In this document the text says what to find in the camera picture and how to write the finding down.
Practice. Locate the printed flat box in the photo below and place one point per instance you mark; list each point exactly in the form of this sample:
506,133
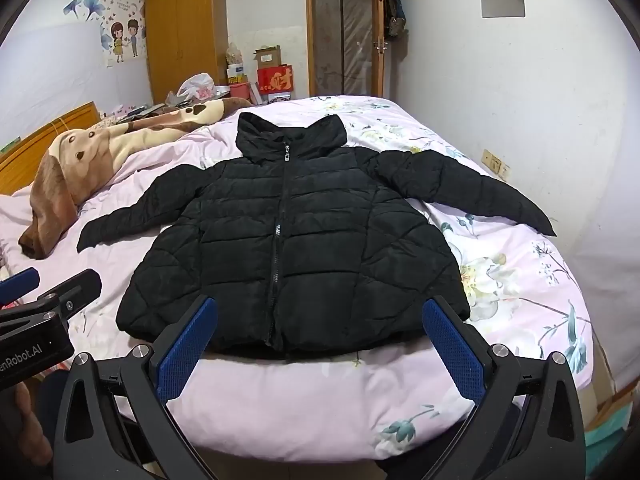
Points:
276,99

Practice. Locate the pink heart wall stickers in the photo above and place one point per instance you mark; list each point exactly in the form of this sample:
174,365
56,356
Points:
127,5

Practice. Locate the white plastic bag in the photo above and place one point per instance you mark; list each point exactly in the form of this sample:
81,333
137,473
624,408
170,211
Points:
196,87

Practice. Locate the brown door curtain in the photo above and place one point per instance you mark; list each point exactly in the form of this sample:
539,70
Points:
342,35

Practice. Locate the person's left hand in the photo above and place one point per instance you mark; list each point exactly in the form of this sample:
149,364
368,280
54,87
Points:
25,420

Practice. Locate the teal and brown box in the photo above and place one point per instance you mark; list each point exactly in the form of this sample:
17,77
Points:
607,432

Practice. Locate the wooden door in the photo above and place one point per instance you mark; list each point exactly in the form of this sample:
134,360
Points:
308,35
381,10

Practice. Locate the blue and yellow box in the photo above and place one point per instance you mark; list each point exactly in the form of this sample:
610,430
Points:
237,75

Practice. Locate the clear snack bag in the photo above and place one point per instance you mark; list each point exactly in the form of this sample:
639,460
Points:
233,55

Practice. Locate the cluttered bedside table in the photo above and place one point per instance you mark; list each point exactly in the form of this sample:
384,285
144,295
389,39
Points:
222,91

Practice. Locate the hanging bags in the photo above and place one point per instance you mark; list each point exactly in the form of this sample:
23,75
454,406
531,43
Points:
395,10

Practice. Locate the brown dog-print blanket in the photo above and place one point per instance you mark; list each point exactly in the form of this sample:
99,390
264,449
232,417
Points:
100,145

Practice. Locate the wall socket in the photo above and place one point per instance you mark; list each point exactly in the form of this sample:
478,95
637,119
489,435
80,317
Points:
496,164

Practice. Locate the red gift box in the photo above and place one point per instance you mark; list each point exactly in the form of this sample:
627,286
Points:
275,80

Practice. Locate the pink floral bed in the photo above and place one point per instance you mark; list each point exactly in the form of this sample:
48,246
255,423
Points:
280,400

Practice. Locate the cartoon couple wall sticker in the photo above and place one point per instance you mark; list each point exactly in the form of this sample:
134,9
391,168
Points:
122,40

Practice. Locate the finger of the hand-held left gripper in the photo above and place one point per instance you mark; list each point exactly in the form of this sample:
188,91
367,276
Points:
80,287
20,285

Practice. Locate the black puffer jacket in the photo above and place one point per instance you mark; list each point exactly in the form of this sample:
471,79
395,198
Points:
325,240

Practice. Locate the brown cardboard box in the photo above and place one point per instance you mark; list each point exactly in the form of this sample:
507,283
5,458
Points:
267,56

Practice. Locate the wooden wardrobe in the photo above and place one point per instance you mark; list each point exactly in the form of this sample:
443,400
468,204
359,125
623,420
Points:
185,35

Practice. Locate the pink box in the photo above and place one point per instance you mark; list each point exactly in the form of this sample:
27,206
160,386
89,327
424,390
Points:
240,91

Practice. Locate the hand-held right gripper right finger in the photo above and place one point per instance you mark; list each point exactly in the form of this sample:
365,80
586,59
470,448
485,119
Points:
450,350

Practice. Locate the green flat box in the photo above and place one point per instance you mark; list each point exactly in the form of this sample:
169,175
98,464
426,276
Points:
9,145

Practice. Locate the blue flower wall sticker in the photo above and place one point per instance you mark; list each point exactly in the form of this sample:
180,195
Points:
85,7

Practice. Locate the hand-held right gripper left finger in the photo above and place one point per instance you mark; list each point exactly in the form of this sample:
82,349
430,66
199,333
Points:
190,345

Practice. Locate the wooden headboard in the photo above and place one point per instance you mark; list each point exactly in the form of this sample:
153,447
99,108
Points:
50,122

